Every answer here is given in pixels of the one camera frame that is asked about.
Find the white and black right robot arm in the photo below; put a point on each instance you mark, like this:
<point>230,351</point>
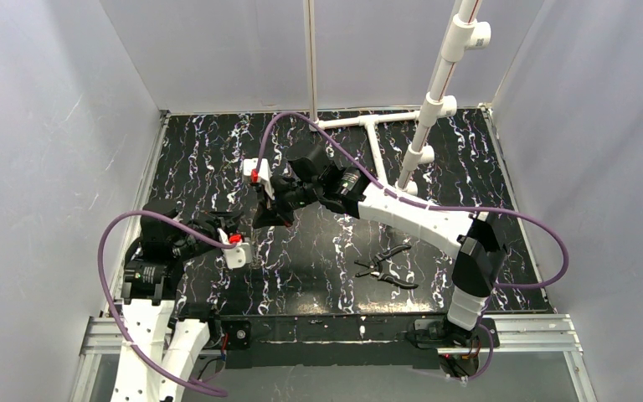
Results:
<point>470,240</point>

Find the aluminium rail frame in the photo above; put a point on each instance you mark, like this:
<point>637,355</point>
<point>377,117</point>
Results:
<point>347,339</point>

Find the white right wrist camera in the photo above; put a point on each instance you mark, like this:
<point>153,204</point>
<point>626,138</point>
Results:
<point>256,172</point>

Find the white PVC pipe frame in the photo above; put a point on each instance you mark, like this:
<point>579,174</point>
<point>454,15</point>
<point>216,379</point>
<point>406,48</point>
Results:
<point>375,54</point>

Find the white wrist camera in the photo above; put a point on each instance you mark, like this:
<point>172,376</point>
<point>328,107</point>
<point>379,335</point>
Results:
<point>239,254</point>
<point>256,172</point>

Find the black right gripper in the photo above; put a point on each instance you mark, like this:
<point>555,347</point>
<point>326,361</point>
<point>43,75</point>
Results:
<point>276,194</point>

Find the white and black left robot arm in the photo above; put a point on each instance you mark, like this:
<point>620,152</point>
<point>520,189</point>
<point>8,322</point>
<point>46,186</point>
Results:
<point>159,352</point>

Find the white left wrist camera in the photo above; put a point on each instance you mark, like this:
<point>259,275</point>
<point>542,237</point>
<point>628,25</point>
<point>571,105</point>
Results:
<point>239,254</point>

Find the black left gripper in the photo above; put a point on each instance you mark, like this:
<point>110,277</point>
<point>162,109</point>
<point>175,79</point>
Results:
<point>214,226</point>

